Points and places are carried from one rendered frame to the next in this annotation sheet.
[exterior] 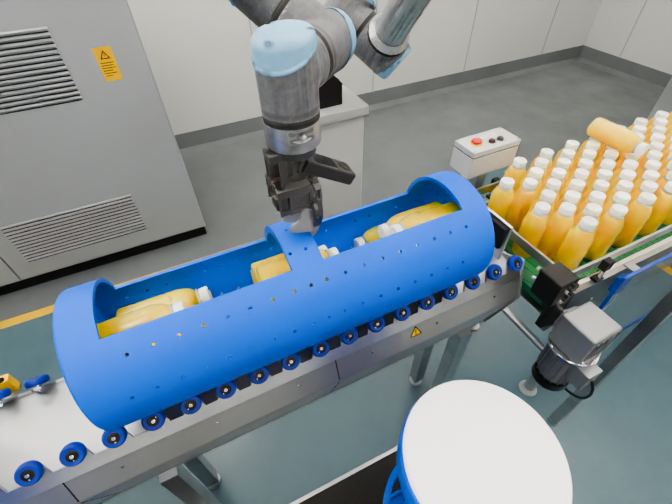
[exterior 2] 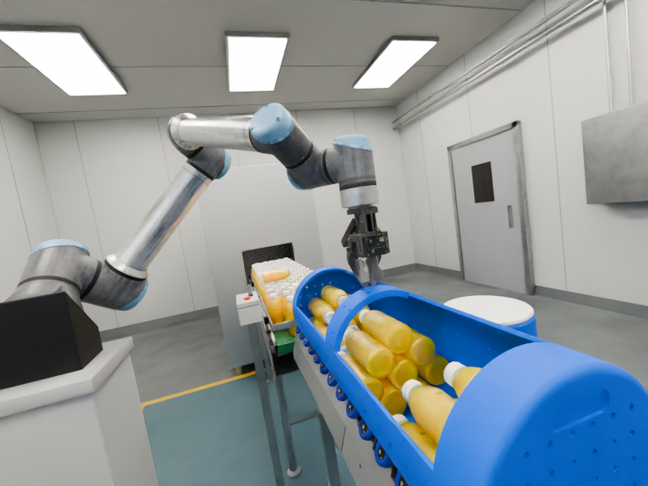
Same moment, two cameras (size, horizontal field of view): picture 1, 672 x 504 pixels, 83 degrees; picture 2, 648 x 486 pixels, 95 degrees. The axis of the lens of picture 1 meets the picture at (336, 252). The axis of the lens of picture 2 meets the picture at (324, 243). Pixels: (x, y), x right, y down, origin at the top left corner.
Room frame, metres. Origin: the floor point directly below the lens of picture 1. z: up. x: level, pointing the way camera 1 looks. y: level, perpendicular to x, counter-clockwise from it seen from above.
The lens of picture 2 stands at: (0.57, 0.79, 1.43)
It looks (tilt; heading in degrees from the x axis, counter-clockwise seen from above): 5 degrees down; 278
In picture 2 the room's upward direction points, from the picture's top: 9 degrees counter-clockwise
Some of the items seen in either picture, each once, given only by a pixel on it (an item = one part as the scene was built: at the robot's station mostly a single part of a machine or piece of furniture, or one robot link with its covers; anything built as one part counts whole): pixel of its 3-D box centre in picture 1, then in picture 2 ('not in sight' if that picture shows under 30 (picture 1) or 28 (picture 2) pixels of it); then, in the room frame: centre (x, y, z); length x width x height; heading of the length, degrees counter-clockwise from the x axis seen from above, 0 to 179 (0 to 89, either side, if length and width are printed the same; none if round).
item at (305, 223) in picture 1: (304, 225); (376, 273); (0.55, 0.06, 1.27); 0.06 x 0.03 x 0.09; 115
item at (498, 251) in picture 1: (491, 234); not in sight; (0.81, -0.46, 0.99); 0.10 x 0.02 x 0.12; 25
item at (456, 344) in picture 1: (445, 373); not in sight; (0.72, -0.43, 0.31); 0.06 x 0.06 x 0.63; 25
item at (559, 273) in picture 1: (552, 284); not in sight; (0.64, -0.58, 0.95); 0.10 x 0.07 x 0.10; 25
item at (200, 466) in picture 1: (191, 456); not in sight; (0.44, 0.53, 0.31); 0.06 x 0.06 x 0.63; 25
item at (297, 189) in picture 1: (293, 175); (365, 232); (0.57, 0.07, 1.37); 0.09 x 0.08 x 0.12; 115
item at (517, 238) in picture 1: (509, 232); (316, 317); (0.84, -0.53, 0.96); 0.40 x 0.01 x 0.03; 25
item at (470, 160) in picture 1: (484, 152); (248, 307); (1.16, -0.52, 1.05); 0.20 x 0.10 x 0.10; 115
